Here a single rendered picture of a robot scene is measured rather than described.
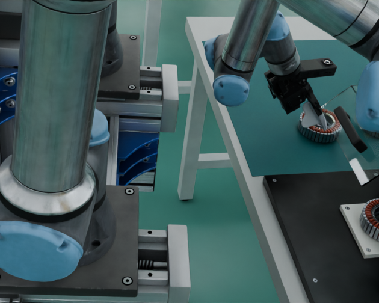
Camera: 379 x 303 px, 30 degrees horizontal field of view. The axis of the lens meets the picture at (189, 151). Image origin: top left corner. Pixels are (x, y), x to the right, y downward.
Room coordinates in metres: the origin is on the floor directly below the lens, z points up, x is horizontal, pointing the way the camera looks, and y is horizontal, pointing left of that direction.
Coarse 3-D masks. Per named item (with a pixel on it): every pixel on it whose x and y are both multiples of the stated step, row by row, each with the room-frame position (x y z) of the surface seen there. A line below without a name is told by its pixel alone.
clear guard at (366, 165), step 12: (336, 96) 1.22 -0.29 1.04; (348, 96) 1.20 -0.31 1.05; (324, 108) 1.20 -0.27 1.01; (348, 108) 1.17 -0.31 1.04; (336, 120) 1.16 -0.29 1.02; (336, 132) 1.13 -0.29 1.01; (360, 132) 1.10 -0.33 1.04; (372, 132) 1.09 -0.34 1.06; (348, 144) 1.09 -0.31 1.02; (372, 144) 1.06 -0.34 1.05; (348, 156) 1.06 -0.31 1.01; (360, 156) 1.05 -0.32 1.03; (372, 156) 1.03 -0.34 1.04; (360, 168) 1.02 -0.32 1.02; (372, 168) 1.01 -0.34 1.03; (360, 180) 0.99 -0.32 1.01
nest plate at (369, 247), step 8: (344, 208) 1.16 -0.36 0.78; (352, 208) 1.16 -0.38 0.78; (360, 208) 1.17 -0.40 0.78; (344, 216) 1.14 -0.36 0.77; (352, 216) 1.14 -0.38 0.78; (376, 216) 1.15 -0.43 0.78; (352, 224) 1.11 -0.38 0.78; (352, 232) 1.10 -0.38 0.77; (360, 232) 1.09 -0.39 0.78; (360, 240) 1.07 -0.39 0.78; (368, 240) 1.07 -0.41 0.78; (376, 240) 1.07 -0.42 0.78; (360, 248) 1.05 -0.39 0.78; (368, 248) 1.05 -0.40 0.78; (376, 248) 1.05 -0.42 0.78; (368, 256) 1.03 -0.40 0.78; (376, 256) 1.03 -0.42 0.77
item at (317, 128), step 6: (300, 120) 1.47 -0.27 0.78; (300, 126) 1.46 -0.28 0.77; (312, 126) 1.45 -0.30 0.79; (318, 126) 1.46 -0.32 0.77; (306, 132) 1.44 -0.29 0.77; (312, 132) 1.43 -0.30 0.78; (318, 132) 1.43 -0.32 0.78; (324, 132) 1.43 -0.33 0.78; (330, 132) 1.43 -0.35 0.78; (312, 138) 1.43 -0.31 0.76; (318, 138) 1.43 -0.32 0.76; (324, 138) 1.42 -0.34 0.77; (330, 138) 1.43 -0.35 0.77
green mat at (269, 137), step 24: (312, 48) 1.90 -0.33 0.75; (336, 48) 1.92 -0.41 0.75; (264, 72) 1.72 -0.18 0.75; (336, 72) 1.78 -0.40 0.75; (360, 72) 1.80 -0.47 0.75; (264, 96) 1.60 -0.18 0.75; (240, 120) 1.48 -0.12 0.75; (264, 120) 1.49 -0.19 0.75; (288, 120) 1.51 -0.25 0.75; (264, 144) 1.39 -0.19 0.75; (288, 144) 1.40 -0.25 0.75; (312, 144) 1.42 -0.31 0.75; (336, 144) 1.43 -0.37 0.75; (264, 168) 1.30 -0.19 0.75; (288, 168) 1.31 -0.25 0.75; (312, 168) 1.32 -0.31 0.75; (336, 168) 1.33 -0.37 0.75
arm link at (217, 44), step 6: (222, 36) 1.38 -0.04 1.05; (210, 42) 1.37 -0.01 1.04; (216, 42) 1.37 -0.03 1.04; (222, 42) 1.36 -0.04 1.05; (204, 48) 1.37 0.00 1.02; (210, 48) 1.36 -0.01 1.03; (216, 48) 1.35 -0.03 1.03; (222, 48) 1.33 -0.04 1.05; (210, 54) 1.35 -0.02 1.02; (216, 54) 1.33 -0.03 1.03; (210, 60) 1.34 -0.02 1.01; (210, 66) 1.34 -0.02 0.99
